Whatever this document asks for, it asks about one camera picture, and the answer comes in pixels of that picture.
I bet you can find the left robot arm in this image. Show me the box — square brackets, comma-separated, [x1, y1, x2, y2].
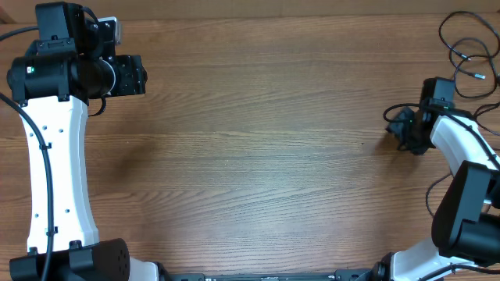
[6, 2, 163, 281]

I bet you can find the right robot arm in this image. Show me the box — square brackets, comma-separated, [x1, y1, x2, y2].
[366, 77, 499, 280]

